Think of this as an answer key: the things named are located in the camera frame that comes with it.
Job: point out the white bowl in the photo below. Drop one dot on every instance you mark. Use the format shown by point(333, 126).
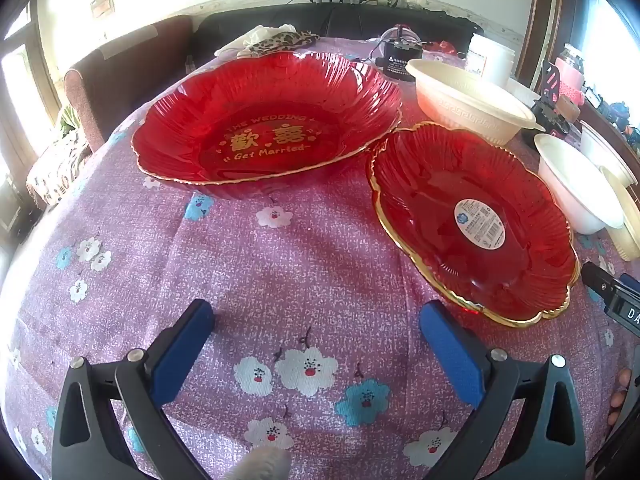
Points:
point(575, 185)
point(605, 147)

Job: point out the person's right hand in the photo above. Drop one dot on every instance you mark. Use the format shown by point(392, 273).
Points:
point(620, 395)

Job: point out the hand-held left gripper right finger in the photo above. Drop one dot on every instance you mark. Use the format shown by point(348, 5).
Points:
point(450, 350)

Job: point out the leopard print cloth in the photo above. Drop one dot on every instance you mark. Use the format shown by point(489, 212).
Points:
point(280, 42)

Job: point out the cream ribbed bowl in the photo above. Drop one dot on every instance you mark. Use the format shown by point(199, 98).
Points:
point(625, 210)

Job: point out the red plastic bag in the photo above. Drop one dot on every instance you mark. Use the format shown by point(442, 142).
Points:
point(440, 47)

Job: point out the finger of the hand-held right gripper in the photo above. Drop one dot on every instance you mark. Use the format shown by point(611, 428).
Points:
point(600, 280)

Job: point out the wooden glass door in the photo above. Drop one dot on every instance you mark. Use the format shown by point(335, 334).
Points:
point(25, 85)

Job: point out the black and pink card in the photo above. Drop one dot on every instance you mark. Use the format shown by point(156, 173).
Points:
point(550, 82)

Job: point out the purple floral tablecloth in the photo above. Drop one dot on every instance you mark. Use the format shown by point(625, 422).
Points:
point(325, 270)

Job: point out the dark glass bottle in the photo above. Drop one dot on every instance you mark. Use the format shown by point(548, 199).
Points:
point(550, 117)

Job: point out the white plastic jar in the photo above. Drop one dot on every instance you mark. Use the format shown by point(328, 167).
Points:
point(490, 60)

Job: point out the brown patterned blanket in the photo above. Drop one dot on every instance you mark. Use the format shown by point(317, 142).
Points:
point(55, 170)

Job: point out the pink bottle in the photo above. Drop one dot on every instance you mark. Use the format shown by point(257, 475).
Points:
point(570, 75)

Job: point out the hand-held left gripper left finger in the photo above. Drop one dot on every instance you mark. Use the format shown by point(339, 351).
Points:
point(180, 355)

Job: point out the cream bowl with patterned rim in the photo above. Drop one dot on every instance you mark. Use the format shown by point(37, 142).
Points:
point(465, 105)

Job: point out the white paper packet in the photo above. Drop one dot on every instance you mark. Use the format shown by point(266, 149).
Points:
point(525, 91)

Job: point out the brown armchair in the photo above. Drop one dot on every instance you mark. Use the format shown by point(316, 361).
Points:
point(125, 75)

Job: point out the green cloth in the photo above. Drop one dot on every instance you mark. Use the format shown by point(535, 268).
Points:
point(67, 120)

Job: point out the small red plate with sticker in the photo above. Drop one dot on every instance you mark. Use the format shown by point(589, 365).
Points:
point(470, 230)

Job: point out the small wall plaque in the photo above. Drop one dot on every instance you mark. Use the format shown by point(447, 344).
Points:
point(102, 5)

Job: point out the black sofa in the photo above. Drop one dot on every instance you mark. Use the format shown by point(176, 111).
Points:
point(350, 22)

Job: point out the large red gold-print plate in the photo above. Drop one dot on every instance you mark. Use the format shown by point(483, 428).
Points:
point(270, 125)

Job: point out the wooden window frame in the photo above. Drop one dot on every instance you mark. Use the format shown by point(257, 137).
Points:
point(542, 15)

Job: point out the black round device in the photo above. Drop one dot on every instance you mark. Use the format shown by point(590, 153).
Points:
point(402, 60)

